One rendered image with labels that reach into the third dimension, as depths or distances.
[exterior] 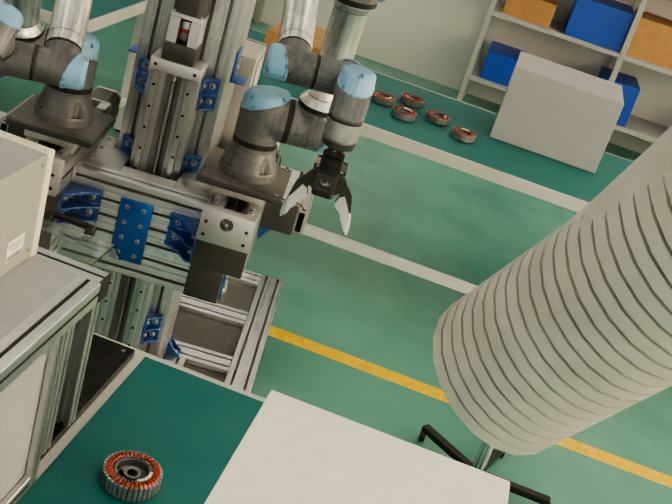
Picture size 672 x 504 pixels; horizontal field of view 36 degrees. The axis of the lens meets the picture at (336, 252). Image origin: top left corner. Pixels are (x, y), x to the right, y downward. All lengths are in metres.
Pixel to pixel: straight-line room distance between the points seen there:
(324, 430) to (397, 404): 2.45
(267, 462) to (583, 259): 0.67
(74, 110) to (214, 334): 1.16
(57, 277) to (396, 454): 0.71
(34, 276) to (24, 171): 0.20
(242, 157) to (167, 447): 0.85
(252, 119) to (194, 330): 1.16
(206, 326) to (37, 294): 1.86
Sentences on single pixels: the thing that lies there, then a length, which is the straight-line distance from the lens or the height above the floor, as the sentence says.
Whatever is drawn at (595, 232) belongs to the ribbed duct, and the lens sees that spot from 0.83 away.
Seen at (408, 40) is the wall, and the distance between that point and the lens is 8.52.
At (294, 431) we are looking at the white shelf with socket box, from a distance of 1.46.
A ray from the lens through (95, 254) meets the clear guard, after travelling 2.07.
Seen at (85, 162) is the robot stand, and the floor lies 0.94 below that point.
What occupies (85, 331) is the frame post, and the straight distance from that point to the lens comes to 1.97.
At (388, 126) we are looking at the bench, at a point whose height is 0.75.
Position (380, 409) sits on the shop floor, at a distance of 3.86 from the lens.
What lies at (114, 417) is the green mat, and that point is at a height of 0.75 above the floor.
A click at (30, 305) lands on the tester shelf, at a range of 1.77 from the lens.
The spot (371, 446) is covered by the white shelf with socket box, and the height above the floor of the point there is 1.20.
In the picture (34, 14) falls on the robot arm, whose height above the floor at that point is 1.31.
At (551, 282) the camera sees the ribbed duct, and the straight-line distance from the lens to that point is 0.85.
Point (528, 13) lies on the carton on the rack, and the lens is 7.85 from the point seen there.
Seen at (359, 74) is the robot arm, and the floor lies 1.50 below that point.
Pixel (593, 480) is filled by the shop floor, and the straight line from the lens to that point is 4.00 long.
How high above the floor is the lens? 2.03
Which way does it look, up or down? 24 degrees down
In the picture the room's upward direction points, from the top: 18 degrees clockwise
